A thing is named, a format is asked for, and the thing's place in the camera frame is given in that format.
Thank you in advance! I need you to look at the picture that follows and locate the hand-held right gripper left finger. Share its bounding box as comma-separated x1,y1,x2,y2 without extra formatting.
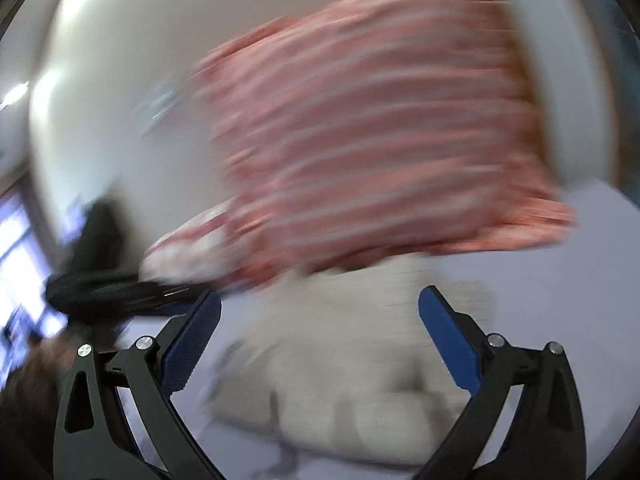
53,288,223,480

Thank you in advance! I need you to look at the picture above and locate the window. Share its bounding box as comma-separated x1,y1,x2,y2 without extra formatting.
0,187,63,386

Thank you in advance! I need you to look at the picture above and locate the red white striped garment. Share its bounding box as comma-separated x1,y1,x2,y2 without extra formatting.
140,0,578,293

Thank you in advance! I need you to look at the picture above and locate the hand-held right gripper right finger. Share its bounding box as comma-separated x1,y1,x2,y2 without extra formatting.
418,285,587,480

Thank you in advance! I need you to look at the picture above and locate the beige cloth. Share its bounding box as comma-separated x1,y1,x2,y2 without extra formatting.
205,255,501,466

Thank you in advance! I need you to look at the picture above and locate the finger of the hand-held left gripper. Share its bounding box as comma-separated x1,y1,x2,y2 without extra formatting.
46,274,211,318

